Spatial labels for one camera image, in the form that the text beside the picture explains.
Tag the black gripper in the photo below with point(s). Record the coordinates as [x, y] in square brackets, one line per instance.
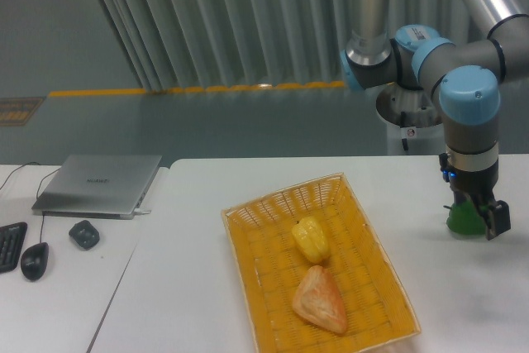
[470, 179]

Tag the green bell pepper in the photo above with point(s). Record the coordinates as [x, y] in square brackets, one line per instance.
[463, 219]

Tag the triangular golden bread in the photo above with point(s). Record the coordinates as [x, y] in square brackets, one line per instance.
[318, 300]

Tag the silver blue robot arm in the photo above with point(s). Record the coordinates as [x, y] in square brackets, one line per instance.
[462, 83]

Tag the yellow bell pepper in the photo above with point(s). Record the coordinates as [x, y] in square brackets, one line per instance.
[311, 240]

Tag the yellow woven basket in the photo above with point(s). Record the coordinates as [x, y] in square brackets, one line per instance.
[271, 267]

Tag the grey pleated curtain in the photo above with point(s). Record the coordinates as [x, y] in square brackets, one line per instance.
[208, 43]

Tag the silver laptop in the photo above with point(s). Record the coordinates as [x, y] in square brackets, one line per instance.
[99, 186]

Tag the small black device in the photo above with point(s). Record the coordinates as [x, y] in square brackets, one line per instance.
[84, 235]

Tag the black computer mouse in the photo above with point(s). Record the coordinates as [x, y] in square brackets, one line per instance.
[34, 261]

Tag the black keyboard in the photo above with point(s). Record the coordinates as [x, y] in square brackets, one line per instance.
[11, 241]

